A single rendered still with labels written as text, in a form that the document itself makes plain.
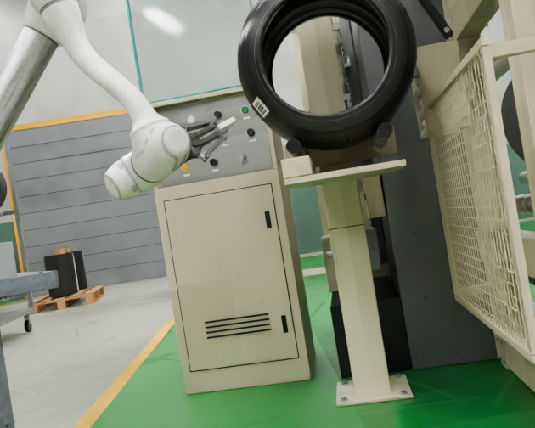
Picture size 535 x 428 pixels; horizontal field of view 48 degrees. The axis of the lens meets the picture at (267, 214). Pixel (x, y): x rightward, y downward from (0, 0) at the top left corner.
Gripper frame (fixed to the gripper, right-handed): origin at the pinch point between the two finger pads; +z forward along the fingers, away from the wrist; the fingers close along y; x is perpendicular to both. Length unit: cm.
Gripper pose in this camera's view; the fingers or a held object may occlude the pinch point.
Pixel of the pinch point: (225, 125)
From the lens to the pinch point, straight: 177.1
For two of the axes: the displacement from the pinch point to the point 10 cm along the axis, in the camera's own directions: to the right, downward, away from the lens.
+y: 6.3, 7.8, -0.8
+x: 4.2, -4.2, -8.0
